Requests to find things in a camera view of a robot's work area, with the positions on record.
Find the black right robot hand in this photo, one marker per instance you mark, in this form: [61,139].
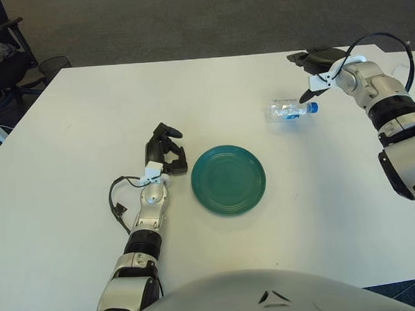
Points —
[322,59]

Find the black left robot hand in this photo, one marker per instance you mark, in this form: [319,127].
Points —
[154,149]

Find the clear bottle with blue cap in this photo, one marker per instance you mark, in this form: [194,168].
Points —
[283,110]

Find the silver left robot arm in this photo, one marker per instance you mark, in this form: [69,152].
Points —
[142,244]

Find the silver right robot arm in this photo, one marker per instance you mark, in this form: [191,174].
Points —
[396,107]

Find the green round plate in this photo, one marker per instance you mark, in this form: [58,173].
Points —
[228,181]

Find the black mesh wastebasket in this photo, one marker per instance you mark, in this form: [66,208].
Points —
[53,66]

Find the grey robot torso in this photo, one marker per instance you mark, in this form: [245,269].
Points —
[236,297]

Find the black office chair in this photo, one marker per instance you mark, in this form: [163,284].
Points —
[1,74]

